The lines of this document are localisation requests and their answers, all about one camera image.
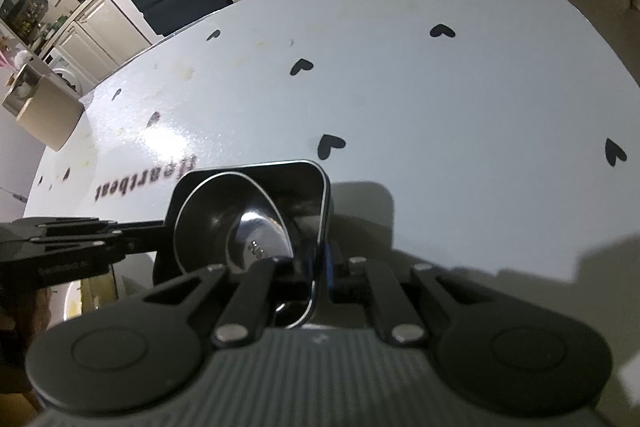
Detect oval stainless steel bowl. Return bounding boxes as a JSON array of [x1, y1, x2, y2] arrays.
[[174, 171, 294, 274]]

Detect beige canister with steel lid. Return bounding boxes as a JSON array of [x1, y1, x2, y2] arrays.
[[2, 64, 85, 152]]

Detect white floral scalloped bowl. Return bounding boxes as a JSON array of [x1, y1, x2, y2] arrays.
[[63, 273, 118, 321]]

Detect white kitchen cabinets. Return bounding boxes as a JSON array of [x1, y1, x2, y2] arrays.
[[32, 0, 150, 96]]

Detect rectangular steel tray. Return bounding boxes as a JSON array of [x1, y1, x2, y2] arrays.
[[150, 159, 332, 331]]

